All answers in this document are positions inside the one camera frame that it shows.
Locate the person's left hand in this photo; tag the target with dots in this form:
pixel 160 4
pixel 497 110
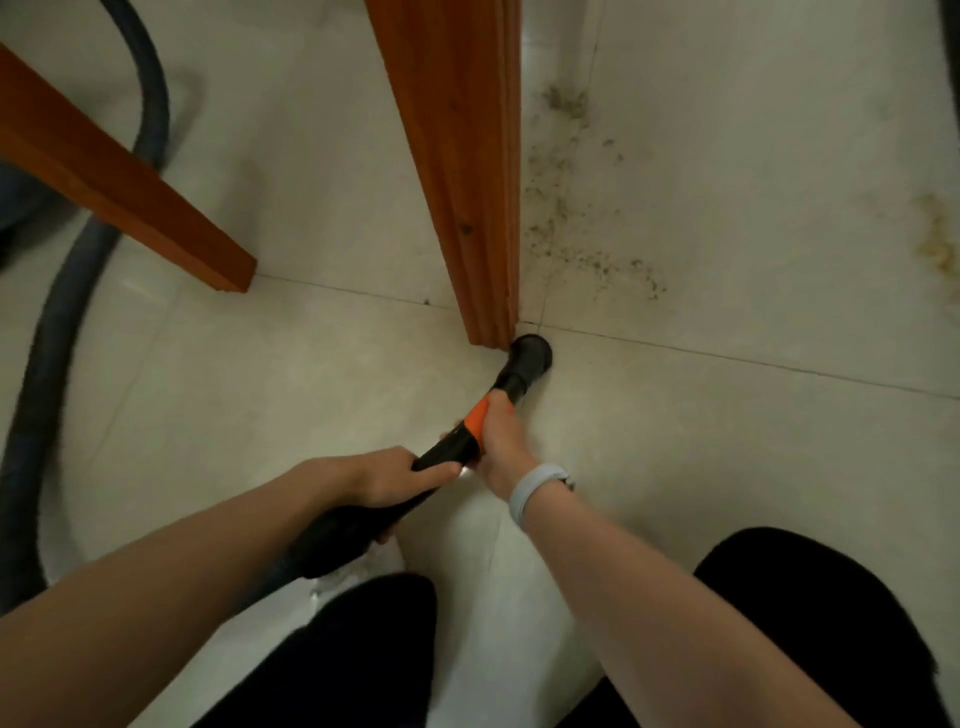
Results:
pixel 375 480

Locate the person's right hand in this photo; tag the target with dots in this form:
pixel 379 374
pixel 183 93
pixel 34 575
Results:
pixel 501 442

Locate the person's right fingers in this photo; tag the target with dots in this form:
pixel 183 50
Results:
pixel 496 420

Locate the person's left thumb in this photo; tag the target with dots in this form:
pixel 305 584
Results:
pixel 435 474

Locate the black orange vacuum nozzle wand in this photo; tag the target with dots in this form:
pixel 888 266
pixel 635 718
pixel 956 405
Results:
pixel 457 442

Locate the person's left forearm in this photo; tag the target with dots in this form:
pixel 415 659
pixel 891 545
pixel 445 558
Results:
pixel 157 592

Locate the person's right forearm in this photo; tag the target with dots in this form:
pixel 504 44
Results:
pixel 667 622

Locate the grey wristband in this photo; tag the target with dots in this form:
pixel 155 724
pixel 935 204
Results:
pixel 534 487

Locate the person's left leg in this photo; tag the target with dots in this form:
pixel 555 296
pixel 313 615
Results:
pixel 337 660

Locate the person's leg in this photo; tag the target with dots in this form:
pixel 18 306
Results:
pixel 337 660
pixel 810 622

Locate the person's right leg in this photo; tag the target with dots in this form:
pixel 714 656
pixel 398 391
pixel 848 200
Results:
pixel 810 622

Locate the wooden furniture leg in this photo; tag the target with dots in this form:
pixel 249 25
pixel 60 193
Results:
pixel 112 180

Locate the wooden door frame post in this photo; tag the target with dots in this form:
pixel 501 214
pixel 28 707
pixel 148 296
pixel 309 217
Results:
pixel 465 165

